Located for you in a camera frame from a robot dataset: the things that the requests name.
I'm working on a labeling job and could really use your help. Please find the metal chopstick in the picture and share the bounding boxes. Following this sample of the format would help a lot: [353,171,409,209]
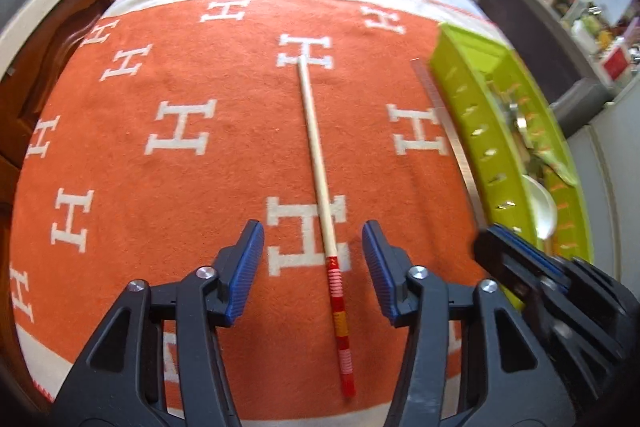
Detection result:
[411,59,485,221]

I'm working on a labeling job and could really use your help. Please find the orange patterned blanket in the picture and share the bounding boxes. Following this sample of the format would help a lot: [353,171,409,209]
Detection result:
[7,0,506,415]

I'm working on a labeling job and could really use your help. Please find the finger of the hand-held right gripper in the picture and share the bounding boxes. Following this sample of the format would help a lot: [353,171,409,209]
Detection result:
[474,229,608,408]
[492,224,632,388]

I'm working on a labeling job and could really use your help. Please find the white ceramic spoon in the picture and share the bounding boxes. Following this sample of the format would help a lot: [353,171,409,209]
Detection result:
[522,177,559,244]

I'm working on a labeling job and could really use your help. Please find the cream chopstick with red end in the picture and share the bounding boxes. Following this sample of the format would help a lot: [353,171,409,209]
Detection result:
[295,57,357,399]

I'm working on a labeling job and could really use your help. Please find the grey appliance cabinet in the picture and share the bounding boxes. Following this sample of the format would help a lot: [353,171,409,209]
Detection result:
[472,0,617,144]

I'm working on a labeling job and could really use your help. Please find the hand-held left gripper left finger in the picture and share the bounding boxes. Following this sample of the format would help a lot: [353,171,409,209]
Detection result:
[52,221,265,427]

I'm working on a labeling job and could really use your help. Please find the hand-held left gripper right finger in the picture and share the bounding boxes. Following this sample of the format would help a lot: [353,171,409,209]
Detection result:
[362,221,576,427]

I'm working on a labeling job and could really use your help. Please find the row of condiment bottles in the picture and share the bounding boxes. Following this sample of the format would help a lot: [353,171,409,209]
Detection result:
[547,0,603,38]

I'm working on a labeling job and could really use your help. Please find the silver refrigerator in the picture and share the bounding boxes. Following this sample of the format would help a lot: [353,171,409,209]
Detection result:
[565,97,640,269]

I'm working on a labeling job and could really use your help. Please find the green plastic utensil tray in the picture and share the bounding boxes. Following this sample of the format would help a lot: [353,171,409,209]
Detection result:
[429,22,597,310]

